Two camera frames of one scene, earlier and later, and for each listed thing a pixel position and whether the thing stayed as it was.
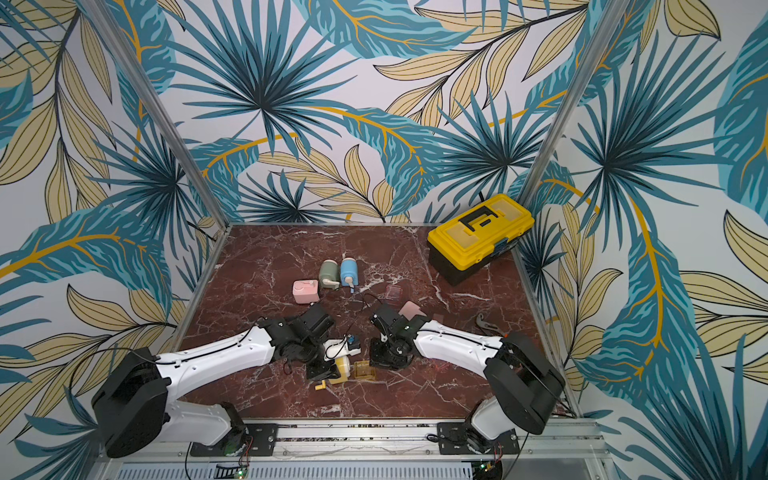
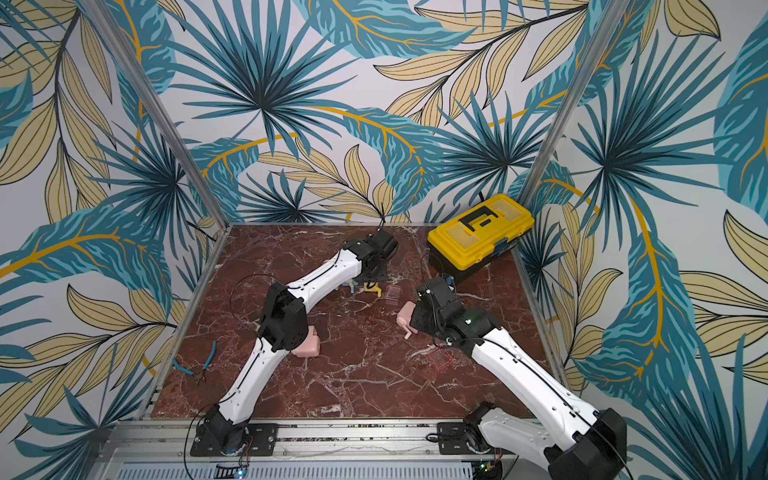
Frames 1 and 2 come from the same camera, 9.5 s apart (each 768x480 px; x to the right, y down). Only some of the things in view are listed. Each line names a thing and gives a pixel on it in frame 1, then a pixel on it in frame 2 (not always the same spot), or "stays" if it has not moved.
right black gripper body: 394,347 to 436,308
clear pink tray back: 393,292 stays
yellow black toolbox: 465,242 stays
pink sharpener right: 411,310 stays
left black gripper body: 314,351 to 378,274
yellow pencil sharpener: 344,369 to 373,287
